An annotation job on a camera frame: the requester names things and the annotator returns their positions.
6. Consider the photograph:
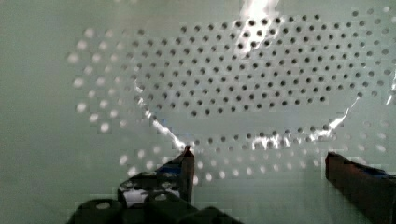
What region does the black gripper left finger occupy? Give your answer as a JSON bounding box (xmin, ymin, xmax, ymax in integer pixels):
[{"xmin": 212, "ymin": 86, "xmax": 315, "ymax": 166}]
[{"xmin": 118, "ymin": 145, "xmax": 194, "ymax": 208}]

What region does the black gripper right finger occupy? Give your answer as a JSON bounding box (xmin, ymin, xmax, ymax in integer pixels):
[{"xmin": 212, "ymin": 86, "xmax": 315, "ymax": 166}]
[{"xmin": 325, "ymin": 152, "xmax": 396, "ymax": 224}]

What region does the green plastic strainer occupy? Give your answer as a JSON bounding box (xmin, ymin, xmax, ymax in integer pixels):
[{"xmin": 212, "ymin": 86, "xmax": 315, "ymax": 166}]
[{"xmin": 1, "ymin": 0, "xmax": 395, "ymax": 224}]

